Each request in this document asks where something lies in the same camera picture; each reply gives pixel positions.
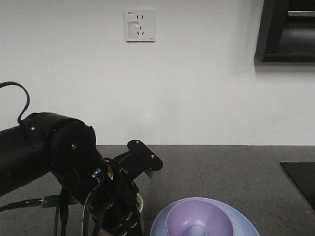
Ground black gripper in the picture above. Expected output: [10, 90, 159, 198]
[83, 162, 144, 236]

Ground brown paper cup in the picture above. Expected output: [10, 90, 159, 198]
[98, 193, 145, 236]

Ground light blue plastic spoon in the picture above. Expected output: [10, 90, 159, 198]
[188, 225, 207, 236]

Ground purple plastic bowl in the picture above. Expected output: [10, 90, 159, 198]
[165, 200, 234, 236]

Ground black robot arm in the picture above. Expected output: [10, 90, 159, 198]
[0, 113, 162, 236]

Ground light blue plastic plate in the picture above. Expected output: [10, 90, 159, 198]
[150, 197, 259, 236]

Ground black induction cooktop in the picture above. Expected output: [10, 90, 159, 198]
[280, 161, 315, 211]

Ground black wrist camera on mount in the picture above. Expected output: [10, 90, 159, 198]
[114, 140, 163, 179]

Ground white wall power socket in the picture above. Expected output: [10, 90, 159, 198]
[124, 8, 156, 42]

